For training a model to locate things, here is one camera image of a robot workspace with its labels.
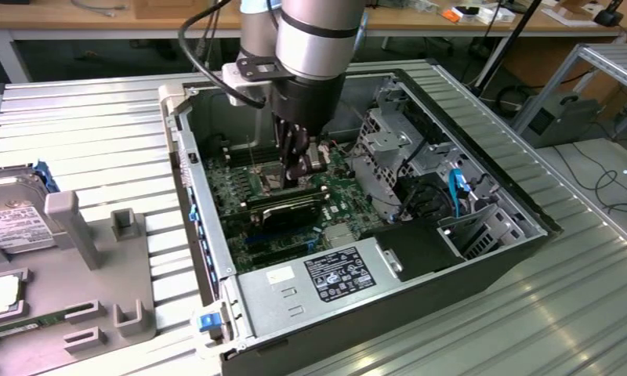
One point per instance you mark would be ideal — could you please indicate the black open PC case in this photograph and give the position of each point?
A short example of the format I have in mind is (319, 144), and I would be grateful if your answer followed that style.
(423, 297)

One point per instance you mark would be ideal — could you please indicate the metal drive cage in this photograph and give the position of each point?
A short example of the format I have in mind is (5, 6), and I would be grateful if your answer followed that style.
(387, 141)

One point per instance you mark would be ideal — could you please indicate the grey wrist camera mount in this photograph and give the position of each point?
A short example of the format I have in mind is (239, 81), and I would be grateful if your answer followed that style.
(245, 90)

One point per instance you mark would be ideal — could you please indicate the hard disk with label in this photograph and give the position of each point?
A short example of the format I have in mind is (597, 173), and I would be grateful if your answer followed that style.
(10, 219)

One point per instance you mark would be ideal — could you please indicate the thin metal locking lever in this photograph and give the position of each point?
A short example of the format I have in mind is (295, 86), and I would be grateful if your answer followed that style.
(252, 156)

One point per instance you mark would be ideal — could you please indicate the blue expansion slot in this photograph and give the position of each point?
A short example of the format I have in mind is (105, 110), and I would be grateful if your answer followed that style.
(256, 239)

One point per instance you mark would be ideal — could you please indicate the black desk device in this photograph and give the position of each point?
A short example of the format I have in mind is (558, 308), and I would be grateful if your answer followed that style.
(609, 17)

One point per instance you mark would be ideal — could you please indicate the metal disk bay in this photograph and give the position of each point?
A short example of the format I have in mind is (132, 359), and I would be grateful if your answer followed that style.
(496, 231)

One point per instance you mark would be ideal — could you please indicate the green graphics card black fan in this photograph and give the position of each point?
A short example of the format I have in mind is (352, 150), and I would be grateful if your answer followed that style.
(292, 217)

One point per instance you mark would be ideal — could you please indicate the green motherboard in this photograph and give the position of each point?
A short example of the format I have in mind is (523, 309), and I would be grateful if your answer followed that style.
(229, 184)

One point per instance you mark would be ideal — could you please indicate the black RAM slot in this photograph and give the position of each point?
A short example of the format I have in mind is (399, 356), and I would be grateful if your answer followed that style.
(253, 154)
(308, 190)
(252, 150)
(251, 145)
(255, 159)

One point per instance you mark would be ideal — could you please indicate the silver chipset heatsink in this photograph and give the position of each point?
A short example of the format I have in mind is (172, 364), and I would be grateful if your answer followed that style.
(339, 235)

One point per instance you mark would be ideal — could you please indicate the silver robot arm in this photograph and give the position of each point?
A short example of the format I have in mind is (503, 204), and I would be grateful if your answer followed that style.
(314, 47)

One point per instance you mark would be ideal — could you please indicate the grey power supply unit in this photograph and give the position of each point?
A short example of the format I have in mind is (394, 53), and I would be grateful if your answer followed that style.
(271, 305)

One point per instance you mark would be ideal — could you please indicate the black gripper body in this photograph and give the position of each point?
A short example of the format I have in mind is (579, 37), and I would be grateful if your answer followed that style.
(308, 102)

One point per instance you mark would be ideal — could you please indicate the blue case latch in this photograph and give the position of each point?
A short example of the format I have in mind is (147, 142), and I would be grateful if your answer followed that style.
(208, 323)

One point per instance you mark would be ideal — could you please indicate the black stand pole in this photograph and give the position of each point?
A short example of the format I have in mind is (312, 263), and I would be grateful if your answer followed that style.
(507, 43)

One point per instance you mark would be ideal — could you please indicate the black plastic shroud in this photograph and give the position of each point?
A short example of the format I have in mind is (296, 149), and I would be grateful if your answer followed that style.
(412, 250)

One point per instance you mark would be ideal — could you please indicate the green RAM stick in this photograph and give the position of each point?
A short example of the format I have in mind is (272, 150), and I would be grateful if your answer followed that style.
(287, 199)
(20, 325)

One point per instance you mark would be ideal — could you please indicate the orange and white box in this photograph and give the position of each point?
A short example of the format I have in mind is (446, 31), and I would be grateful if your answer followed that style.
(451, 15)

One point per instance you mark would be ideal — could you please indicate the long black expansion slot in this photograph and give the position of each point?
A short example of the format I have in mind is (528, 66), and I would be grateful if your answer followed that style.
(279, 257)

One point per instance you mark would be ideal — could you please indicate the wooden desk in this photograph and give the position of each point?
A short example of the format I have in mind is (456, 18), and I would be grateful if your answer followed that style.
(522, 27)

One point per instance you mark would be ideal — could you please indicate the aluminium profile frame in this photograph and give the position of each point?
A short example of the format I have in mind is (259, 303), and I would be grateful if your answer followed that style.
(548, 84)

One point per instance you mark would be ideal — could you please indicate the short black expansion slot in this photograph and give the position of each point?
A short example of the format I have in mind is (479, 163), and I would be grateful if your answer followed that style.
(261, 249)

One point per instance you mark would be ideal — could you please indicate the CPU socket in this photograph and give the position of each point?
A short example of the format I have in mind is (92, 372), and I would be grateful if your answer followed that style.
(271, 182)

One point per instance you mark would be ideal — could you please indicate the grey parts rack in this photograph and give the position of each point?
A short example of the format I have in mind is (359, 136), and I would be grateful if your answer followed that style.
(57, 297)

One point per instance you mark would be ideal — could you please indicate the blue disk caddy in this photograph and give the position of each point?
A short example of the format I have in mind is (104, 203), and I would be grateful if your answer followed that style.
(44, 176)

